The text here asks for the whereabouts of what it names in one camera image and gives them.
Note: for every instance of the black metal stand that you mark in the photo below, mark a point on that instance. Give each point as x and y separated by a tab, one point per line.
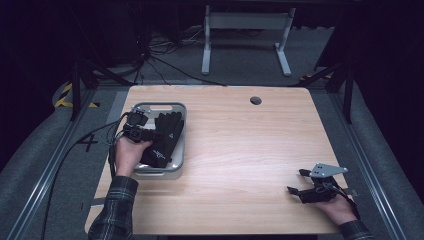
348	93
76	90

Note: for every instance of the white desk frame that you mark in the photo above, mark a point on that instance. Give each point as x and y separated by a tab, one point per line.
246	20

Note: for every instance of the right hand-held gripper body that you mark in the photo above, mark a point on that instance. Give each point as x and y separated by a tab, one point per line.
321	195

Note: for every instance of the aluminium floor rail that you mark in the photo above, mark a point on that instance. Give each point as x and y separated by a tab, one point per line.
50	166
370	166

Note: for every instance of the yellow black hazard tape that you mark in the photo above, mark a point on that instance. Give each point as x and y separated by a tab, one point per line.
63	98

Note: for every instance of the grey plastic bin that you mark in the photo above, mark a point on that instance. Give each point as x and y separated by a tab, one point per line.
178	156

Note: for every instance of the person's right hand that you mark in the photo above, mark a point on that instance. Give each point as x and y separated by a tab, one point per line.
340	210

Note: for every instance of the person's left hand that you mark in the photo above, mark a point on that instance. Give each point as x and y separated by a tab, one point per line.
128	156

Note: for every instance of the grey table grommet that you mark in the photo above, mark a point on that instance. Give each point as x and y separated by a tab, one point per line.
255	100

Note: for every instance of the grey tape strip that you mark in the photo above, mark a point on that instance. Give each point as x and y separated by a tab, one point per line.
352	192
96	201

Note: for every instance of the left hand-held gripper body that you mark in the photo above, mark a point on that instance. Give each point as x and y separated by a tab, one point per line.
136	128

